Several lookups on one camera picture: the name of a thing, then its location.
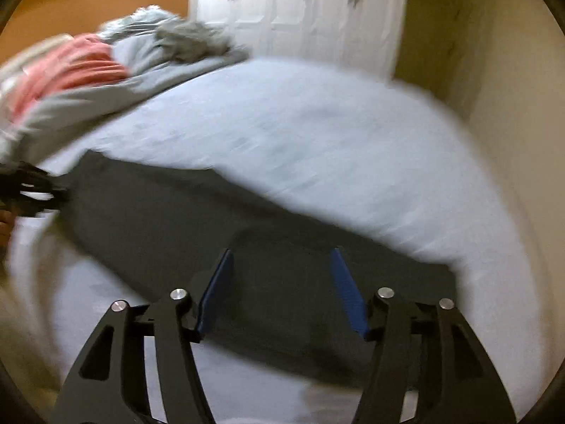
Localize dark grey pants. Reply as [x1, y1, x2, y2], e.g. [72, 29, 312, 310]
[59, 151, 458, 384]

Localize person's left hand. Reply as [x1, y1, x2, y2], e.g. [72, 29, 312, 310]
[0, 208, 17, 253]

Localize grey blanket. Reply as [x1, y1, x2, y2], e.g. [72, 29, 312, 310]
[1, 6, 249, 163]

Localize coral pink towel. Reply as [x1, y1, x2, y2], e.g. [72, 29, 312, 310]
[8, 34, 129, 124]

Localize light blue butterfly bedsheet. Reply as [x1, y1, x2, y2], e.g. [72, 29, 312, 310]
[6, 58, 549, 416]

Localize grey crumpled garment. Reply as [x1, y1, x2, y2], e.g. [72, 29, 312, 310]
[155, 19, 233, 63]

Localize white panelled wardrobe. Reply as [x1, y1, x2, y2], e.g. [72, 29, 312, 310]
[190, 0, 406, 78]

